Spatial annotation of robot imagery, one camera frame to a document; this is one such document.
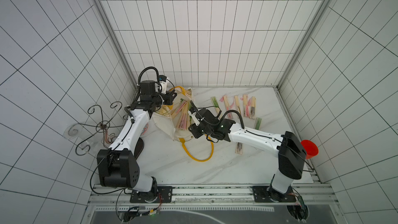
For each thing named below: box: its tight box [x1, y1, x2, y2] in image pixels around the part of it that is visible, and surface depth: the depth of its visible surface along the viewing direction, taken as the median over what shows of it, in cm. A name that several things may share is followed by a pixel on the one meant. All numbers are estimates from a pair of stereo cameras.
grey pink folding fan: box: [247, 95, 257, 120], surface depth 109 cm
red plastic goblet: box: [300, 139, 319, 160], surface depth 76 cm
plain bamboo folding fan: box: [234, 95, 241, 115], surface depth 113 cm
